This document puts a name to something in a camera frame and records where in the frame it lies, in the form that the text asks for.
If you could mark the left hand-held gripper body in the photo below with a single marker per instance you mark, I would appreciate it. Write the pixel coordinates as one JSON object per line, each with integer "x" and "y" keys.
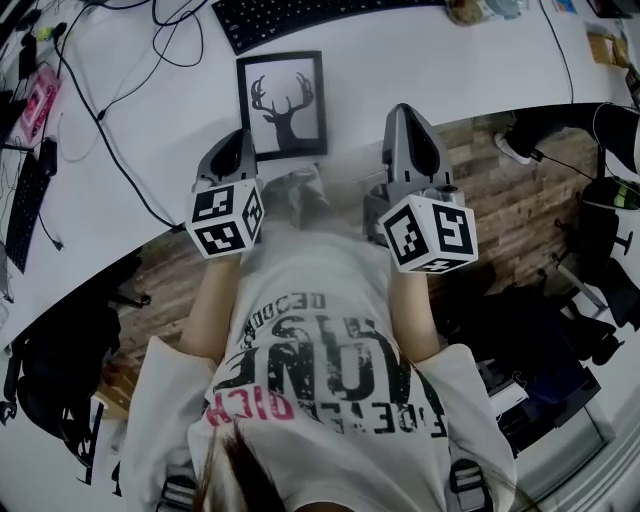
{"x": 224, "y": 220}

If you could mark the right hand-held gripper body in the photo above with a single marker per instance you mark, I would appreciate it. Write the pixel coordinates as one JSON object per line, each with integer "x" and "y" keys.
{"x": 425, "y": 235}

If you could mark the black deer picture frame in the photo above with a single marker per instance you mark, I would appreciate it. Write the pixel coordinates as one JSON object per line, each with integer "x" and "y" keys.
{"x": 282, "y": 107}

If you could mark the person's right forearm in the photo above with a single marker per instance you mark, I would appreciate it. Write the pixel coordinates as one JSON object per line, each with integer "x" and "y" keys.
{"x": 412, "y": 320}

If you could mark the person's left forearm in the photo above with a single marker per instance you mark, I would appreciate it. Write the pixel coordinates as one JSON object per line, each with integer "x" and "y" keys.
{"x": 212, "y": 310}

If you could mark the black bag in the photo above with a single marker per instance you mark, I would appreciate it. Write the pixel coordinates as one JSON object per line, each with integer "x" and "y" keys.
{"x": 520, "y": 340}

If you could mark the person's white printed t-shirt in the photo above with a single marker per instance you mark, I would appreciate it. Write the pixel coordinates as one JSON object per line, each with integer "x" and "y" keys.
{"x": 320, "y": 360}

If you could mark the white table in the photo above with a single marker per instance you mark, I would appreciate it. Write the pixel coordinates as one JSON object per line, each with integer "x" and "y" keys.
{"x": 400, "y": 60}

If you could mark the black and white office chair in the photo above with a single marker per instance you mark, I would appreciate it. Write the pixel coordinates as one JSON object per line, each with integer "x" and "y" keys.
{"x": 607, "y": 220}

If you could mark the black computer mouse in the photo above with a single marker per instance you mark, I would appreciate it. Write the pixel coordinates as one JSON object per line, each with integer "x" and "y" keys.
{"x": 48, "y": 156}

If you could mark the slim black keyboard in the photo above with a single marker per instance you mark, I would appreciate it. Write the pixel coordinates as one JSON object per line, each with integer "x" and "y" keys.
{"x": 25, "y": 215}

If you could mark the large black keyboard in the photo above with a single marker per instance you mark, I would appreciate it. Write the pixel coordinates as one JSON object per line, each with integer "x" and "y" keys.
{"x": 300, "y": 20}

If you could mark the pink box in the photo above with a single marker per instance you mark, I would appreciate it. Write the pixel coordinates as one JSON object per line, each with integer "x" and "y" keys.
{"x": 40, "y": 102}

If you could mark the round snack packet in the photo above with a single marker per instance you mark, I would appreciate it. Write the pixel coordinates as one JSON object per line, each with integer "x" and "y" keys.
{"x": 463, "y": 10}

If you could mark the brown cardboard box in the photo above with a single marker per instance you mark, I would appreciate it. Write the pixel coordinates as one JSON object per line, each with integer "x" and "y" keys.
{"x": 606, "y": 48}

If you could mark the green small object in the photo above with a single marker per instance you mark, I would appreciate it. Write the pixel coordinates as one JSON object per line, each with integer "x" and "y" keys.
{"x": 43, "y": 33}

